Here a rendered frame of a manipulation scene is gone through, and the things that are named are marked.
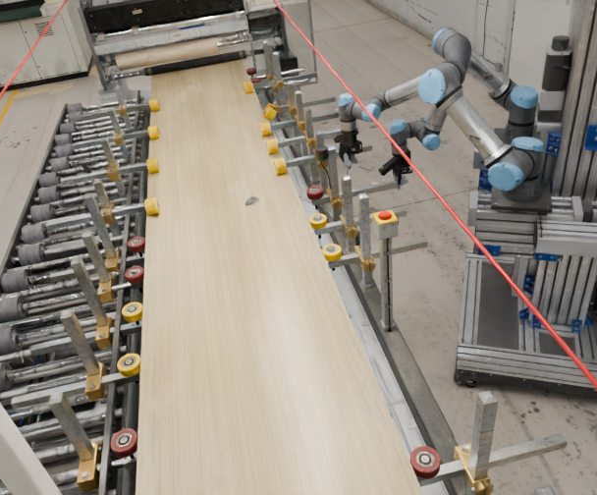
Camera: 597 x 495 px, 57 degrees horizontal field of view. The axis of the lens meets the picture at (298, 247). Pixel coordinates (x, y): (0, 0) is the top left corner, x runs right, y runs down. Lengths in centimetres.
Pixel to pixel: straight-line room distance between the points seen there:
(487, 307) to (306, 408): 157
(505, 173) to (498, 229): 35
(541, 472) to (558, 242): 101
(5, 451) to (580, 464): 230
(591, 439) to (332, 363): 144
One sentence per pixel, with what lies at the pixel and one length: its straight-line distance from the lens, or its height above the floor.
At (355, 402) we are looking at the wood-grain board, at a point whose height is 90.
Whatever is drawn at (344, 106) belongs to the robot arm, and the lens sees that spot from 248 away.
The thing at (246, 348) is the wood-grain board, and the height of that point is 90.
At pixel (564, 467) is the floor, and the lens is 278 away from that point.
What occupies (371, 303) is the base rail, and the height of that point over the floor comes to 70.
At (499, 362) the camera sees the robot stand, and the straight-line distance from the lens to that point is 279.
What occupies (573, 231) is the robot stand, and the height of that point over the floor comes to 96.
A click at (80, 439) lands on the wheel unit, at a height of 93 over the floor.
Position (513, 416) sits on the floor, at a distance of 288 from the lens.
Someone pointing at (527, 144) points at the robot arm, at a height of 127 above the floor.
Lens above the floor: 226
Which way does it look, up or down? 36 degrees down
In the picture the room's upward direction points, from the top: 8 degrees counter-clockwise
